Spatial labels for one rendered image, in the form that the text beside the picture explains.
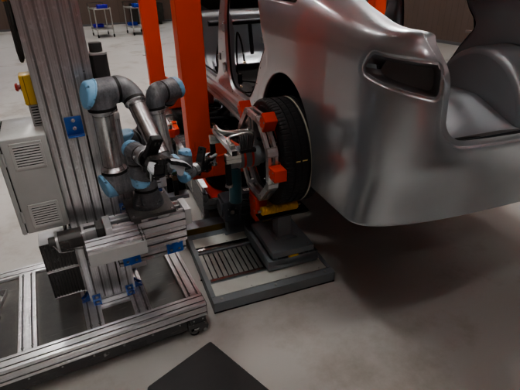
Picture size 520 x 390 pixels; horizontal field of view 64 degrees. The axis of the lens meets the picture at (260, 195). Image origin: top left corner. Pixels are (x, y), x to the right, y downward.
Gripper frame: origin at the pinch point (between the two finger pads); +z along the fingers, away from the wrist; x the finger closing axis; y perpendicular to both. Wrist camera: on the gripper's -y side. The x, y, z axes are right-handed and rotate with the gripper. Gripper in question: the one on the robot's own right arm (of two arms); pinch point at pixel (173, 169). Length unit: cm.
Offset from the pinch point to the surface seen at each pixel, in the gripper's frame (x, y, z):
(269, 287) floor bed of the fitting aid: -89, 105, -33
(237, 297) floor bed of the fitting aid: -68, 107, -39
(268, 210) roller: -96, 59, -49
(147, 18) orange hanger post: -143, -42, -298
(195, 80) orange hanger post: -84, -11, -116
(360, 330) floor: -110, 110, 23
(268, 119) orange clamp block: -83, -1, -42
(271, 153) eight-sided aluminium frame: -83, 17, -38
